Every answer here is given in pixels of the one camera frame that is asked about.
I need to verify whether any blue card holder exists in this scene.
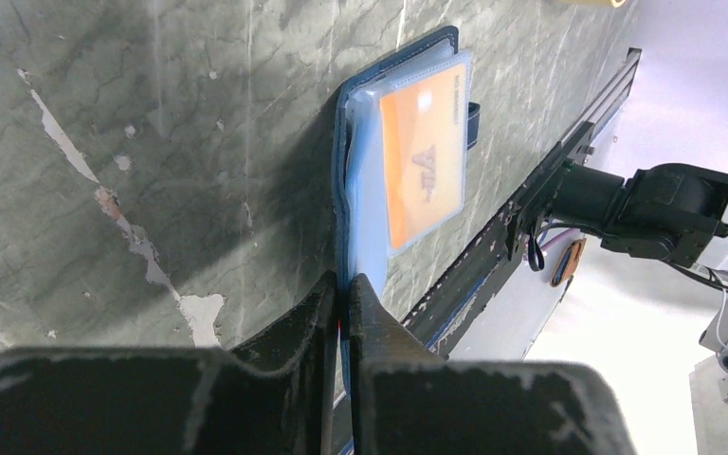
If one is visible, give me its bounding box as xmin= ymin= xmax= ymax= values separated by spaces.
xmin=331 ymin=25 xmax=482 ymax=397

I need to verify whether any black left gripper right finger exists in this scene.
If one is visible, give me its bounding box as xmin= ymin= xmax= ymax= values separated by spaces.
xmin=348 ymin=274 xmax=634 ymax=454

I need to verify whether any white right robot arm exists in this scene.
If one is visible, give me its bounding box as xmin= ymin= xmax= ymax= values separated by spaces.
xmin=544 ymin=163 xmax=728 ymax=280

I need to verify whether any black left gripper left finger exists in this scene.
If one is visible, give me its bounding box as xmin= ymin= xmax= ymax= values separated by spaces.
xmin=0 ymin=272 xmax=337 ymax=454

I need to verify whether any orange VIP credit card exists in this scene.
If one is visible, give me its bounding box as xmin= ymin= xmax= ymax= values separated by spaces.
xmin=379 ymin=62 xmax=468 ymax=251

